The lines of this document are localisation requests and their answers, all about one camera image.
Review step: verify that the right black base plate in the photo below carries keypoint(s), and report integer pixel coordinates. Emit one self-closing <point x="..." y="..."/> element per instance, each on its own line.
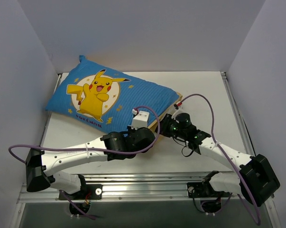
<point x="201" y="190"/>

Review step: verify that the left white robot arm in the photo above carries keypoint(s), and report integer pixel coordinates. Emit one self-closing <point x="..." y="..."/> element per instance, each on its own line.
<point x="45" y="169"/>

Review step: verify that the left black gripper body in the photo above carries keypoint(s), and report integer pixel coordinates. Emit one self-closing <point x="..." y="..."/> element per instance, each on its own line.
<point x="132" y="132"/>

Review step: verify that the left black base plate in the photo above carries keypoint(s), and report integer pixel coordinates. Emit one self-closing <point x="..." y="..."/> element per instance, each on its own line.
<point x="86" y="192"/>

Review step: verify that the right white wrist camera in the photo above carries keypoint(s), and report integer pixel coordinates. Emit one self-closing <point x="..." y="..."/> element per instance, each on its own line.
<point x="178" y="109"/>

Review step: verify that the aluminium frame rail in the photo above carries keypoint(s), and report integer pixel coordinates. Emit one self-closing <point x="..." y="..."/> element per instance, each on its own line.
<point x="163" y="172"/>

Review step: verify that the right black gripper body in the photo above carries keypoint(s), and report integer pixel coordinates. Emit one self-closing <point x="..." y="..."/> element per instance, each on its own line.
<point x="166" y="123"/>

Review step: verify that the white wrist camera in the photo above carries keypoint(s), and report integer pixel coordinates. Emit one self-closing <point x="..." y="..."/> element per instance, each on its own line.
<point x="178" y="109"/>
<point x="140" y="119"/>

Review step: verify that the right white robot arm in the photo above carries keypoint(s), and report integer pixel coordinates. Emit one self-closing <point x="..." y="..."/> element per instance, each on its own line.
<point x="252" y="177"/>

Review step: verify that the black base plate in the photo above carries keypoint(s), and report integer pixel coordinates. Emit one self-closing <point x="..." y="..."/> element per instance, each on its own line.
<point x="201" y="190"/>
<point x="86" y="192"/>

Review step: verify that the blue Pikachu pillowcase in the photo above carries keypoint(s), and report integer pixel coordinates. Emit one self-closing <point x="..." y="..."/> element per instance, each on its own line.
<point x="103" y="97"/>

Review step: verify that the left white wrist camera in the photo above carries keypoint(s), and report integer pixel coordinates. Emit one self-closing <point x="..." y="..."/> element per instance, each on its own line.
<point x="140" y="119"/>

